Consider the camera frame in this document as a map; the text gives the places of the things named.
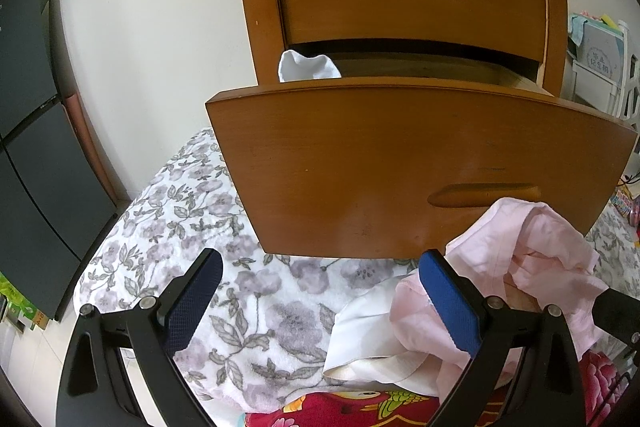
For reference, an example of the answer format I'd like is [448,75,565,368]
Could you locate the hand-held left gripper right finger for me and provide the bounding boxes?
[419,249,586,427]

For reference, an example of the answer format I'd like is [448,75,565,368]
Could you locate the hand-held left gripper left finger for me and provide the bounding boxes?
[56,248,224,427]

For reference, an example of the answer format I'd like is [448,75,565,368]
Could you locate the green packets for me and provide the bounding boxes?
[0,274,46,333]

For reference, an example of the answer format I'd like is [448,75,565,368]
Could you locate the pink garment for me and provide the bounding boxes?
[390,197,608,390]

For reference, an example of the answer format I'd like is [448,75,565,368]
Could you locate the grey floral blanket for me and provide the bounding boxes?
[72,127,640,413]

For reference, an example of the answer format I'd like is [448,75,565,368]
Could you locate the white cloth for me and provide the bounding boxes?
[277,49,343,84]

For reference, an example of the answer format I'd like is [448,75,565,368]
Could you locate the wooden nightstand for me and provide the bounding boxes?
[221,0,572,98]

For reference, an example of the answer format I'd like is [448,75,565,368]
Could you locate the red floral blanket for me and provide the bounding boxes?
[245,349,631,427]

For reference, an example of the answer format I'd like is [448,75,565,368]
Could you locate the white rack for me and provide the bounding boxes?
[565,9,640,125]

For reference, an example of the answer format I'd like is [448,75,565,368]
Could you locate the colourful clutter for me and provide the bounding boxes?
[617,184,640,253]

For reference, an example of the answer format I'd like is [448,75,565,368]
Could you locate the white garment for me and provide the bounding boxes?
[322,272,451,400]

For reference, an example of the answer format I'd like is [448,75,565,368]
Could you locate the dark grey wardrobe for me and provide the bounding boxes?
[0,0,118,323]

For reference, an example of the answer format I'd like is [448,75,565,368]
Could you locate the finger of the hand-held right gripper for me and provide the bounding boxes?
[592,287,640,350]

